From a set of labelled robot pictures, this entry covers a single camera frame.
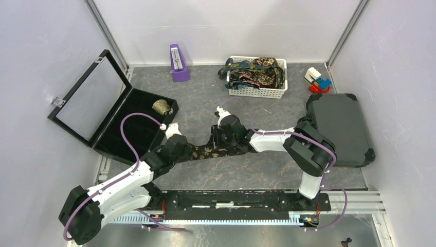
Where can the white perforated basket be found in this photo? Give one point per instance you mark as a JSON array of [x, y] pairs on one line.
[[262, 93]]

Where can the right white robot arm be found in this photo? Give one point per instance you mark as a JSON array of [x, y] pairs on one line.
[[310, 150]]

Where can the black display box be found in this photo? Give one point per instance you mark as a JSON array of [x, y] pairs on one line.
[[92, 111]]

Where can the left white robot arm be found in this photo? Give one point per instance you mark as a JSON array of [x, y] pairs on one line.
[[86, 211]]

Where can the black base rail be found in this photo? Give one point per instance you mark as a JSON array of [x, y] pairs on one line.
[[235, 204]]

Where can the pile of patterned ties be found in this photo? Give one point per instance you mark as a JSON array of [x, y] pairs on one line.
[[260, 73]]

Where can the black gold floral tie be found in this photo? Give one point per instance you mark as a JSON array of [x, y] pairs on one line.
[[204, 152]]

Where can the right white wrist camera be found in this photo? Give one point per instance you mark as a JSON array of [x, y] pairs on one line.
[[221, 114]]

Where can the small black knob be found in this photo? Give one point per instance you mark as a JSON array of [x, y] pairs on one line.
[[345, 243]]

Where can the rolled gold tie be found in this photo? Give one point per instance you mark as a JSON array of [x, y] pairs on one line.
[[161, 107]]

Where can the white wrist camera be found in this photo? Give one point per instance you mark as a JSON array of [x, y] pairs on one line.
[[171, 129], [221, 114]]

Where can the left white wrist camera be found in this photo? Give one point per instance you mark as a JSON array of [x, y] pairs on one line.
[[171, 129]]

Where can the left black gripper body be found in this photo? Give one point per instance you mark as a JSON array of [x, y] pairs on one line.
[[184, 156]]

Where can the purple metronome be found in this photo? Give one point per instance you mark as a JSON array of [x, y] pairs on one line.
[[179, 68]]

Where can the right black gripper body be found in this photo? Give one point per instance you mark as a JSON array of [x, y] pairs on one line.
[[221, 139]]

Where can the dark grey hard case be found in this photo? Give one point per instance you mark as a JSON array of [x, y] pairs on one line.
[[339, 117]]

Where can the colourful toy blocks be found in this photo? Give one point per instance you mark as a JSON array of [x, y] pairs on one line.
[[315, 81]]

